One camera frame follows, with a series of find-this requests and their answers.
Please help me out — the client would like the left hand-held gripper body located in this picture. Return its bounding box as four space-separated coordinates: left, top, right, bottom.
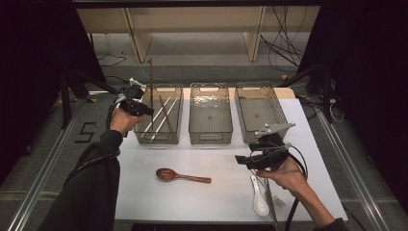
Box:
110 77 147 114

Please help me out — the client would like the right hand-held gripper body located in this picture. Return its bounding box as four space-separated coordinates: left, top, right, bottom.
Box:
253 122 296 170

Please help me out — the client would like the grey transparent plastic bin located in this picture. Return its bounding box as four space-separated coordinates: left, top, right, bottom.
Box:
133 83 185 145
188 82 234 145
234 82 291 144

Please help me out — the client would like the white ceramic spoon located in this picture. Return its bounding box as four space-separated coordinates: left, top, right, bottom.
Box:
249 174 270 218

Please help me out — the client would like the metal knife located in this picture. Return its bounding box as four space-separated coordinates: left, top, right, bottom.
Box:
264 177 279 227

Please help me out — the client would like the brown wooden spoon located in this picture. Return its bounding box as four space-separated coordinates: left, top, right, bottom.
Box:
155 167 213 185

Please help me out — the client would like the person's left hand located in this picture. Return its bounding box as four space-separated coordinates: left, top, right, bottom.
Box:
109 108 143 138

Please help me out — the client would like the person's right hand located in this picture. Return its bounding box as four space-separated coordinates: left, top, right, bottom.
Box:
256 158 308 195

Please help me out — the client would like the black metal stand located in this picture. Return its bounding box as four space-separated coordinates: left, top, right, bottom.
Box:
278 62 335 124
59 68 121 129

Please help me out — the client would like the beige wooden desk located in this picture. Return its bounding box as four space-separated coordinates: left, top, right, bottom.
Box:
76 6 321 64

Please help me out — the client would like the dark curtain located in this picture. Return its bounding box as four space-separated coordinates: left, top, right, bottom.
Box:
297 0 408 206
0 0 108 181

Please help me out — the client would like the black metal beam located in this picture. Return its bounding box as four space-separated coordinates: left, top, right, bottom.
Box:
73 0 321 8

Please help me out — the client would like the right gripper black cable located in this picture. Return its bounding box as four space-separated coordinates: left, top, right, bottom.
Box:
249 142 309 231

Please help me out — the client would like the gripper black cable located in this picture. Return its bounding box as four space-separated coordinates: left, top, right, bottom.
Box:
62 90 125 189
249 142 309 231

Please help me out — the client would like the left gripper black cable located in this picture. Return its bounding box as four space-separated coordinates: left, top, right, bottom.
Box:
62 90 125 189

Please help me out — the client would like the aluminium floor rail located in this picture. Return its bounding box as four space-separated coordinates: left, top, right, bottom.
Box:
6 99 86 231
316 110 391 231

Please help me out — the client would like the bundle of black cables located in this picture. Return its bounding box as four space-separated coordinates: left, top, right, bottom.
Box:
259 6 309 73

